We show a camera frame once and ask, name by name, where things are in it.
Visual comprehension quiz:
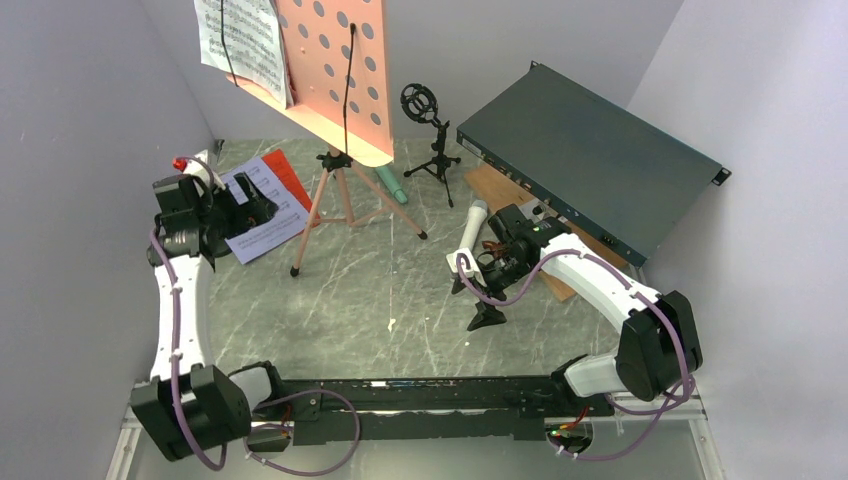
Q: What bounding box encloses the pink music stand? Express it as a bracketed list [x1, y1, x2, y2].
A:
[229, 0, 428, 277]

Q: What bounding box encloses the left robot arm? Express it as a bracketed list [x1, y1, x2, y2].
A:
[130, 173, 288, 471]

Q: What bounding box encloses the metal clamp bracket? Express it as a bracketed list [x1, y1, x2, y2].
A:
[519, 199, 549, 223]

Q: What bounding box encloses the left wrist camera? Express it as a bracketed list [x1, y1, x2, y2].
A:
[172, 149, 225, 190]

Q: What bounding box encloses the white handheld microphone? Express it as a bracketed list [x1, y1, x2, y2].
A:
[458, 199, 488, 250]

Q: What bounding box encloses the green condenser microphone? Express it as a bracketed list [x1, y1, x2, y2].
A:
[374, 165, 408, 205]

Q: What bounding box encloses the dark rack audio unit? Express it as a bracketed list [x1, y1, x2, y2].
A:
[456, 62, 732, 267]

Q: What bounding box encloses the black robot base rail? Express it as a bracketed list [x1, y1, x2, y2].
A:
[252, 375, 612, 446]

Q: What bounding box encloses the white sheet music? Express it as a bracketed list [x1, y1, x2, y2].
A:
[193, 0, 293, 107]

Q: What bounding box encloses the wooden board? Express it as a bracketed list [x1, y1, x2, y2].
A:
[465, 164, 629, 301]

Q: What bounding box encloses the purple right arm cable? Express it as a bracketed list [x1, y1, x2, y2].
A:
[453, 248, 697, 463]

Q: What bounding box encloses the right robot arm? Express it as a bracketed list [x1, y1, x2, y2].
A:
[446, 203, 703, 415]

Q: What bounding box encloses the purple sheet paper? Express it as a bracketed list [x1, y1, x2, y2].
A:
[221, 150, 312, 265]

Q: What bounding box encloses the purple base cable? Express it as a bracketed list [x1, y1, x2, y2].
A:
[242, 388, 362, 478]

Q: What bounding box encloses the copper pipe fitting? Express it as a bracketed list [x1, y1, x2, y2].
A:
[481, 240, 508, 259]

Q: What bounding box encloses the red sheet music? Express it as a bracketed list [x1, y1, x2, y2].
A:
[262, 149, 313, 211]

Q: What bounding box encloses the black tripod mic stand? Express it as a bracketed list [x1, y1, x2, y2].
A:
[400, 83, 461, 208]

